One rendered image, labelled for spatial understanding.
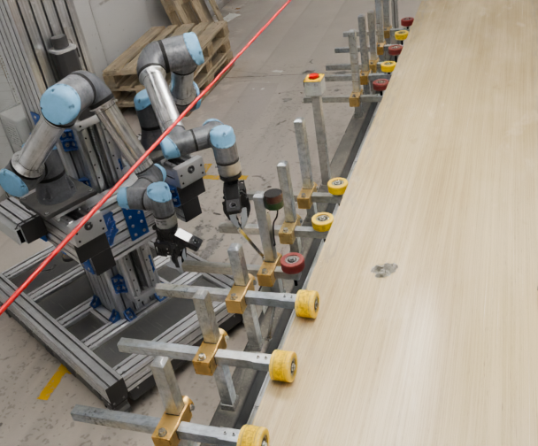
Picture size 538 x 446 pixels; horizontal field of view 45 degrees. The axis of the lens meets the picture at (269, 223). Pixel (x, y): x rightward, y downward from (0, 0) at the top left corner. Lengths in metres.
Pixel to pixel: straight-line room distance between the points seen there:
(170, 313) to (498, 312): 1.73
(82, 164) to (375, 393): 1.61
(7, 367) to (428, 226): 2.28
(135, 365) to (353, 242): 1.21
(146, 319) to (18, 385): 0.72
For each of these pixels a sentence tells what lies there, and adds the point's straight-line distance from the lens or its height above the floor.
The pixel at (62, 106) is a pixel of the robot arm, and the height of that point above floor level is 1.50.
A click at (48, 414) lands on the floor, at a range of 3.28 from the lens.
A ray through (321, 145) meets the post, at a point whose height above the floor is 0.92.
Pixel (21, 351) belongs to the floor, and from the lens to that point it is 3.69.
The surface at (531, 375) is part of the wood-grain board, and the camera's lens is 1.79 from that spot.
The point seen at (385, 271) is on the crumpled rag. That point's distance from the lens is 2.07.
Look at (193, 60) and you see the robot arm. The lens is 2.37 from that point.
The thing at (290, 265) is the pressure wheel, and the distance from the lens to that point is 2.15.
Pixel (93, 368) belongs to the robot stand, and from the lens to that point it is 3.04.
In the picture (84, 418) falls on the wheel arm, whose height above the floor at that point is 0.95.
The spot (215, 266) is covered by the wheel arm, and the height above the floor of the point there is 0.86.
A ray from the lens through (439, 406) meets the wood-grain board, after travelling 1.70.
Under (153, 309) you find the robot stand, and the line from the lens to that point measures 3.25.
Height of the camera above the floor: 2.19
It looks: 33 degrees down
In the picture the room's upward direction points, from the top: 10 degrees counter-clockwise
